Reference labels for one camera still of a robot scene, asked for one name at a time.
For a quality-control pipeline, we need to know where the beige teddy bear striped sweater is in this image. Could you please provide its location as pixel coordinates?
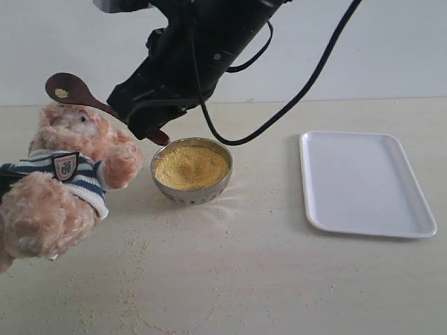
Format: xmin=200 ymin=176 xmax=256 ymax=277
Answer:
xmin=1 ymin=103 xmax=143 ymax=271

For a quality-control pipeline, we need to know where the dark red wooden spoon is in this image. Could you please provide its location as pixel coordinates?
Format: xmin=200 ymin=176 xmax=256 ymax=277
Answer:
xmin=45 ymin=72 xmax=170 ymax=146

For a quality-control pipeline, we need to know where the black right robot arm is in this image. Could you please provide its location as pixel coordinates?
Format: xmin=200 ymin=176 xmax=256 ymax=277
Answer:
xmin=107 ymin=1 xmax=283 ymax=140

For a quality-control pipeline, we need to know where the white rectangular plastic tray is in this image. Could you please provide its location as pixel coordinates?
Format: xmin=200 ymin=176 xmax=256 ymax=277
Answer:
xmin=299 ymin=131 xmax=437 ymax=239

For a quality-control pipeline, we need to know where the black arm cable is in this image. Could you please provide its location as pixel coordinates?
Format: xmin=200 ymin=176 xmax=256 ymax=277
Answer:
xmin=188 ymin=0 xmax=364 ymax=146

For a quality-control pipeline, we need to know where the steel bowl of yellow millet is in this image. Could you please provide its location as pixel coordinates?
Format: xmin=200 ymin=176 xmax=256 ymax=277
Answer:
xmin=150 ymin=137 xmax=233 ymax=206

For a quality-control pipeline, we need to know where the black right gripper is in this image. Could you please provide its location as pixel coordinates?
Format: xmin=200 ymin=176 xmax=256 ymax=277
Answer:
xmin=107 ymin=27 xmax=237 ymax=140

